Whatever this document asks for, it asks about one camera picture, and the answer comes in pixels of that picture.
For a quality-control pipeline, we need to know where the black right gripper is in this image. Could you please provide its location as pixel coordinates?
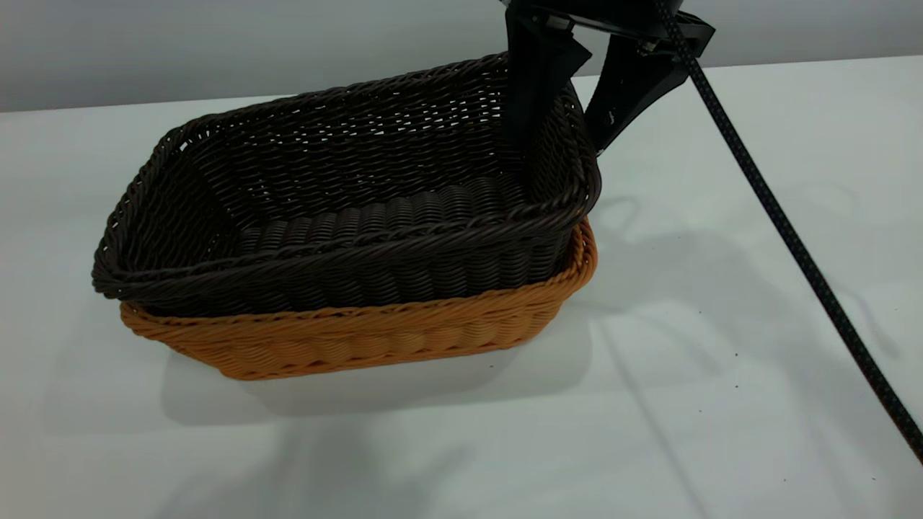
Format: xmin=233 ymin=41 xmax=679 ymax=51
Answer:
xmin=501 ymin=0 xmax=716 ymax=156

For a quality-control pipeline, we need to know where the dark brown wicker basket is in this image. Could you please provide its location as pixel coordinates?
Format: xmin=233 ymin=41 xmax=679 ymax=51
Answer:
xmin=92 ymin=50 xmax=603 ymax=319

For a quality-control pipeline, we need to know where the orange wicker basket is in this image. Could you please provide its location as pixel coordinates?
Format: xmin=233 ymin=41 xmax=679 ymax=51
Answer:
xmin=119 ymin=216 xmax=599 ymax=381

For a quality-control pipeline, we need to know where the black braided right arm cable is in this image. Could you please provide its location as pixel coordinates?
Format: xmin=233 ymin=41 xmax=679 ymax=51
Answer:
xmin=653 ymin=0 xmax=923 ymax=466

